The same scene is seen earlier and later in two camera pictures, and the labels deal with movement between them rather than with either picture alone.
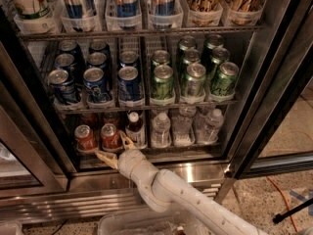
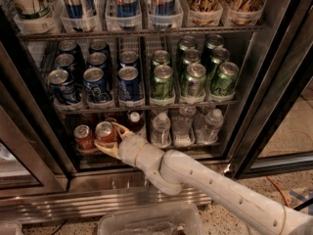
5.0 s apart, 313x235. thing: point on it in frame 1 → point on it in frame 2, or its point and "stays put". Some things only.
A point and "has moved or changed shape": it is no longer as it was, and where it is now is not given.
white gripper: x=127 y=162 → x=129 y=150
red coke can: x=111 y=138 has moved or changed shape
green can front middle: x=195 y=80 stays put
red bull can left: x=79 y=0 stays put
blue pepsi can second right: x=128 y=58 stays put
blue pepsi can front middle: x=95 y=85 stays put
